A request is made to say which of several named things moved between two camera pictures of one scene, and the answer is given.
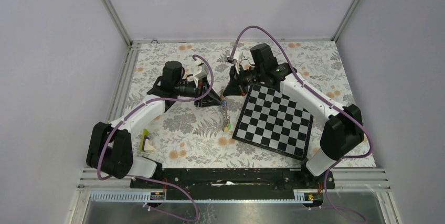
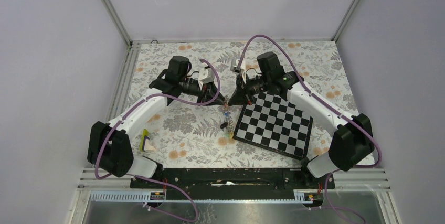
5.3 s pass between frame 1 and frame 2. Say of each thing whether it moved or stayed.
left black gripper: stayed
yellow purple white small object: stayed
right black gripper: moved
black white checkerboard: stayed
